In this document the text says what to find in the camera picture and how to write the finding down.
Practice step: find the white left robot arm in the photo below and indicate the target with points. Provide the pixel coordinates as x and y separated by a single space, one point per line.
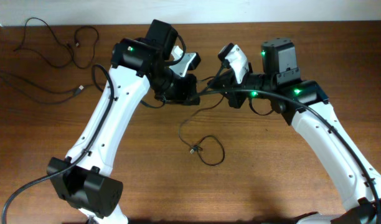
83 179

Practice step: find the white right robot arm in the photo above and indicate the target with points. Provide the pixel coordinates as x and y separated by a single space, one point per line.
306 108

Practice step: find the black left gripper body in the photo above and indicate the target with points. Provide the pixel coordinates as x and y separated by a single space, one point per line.
181 89

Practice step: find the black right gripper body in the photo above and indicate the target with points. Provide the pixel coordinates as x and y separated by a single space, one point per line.
238 93

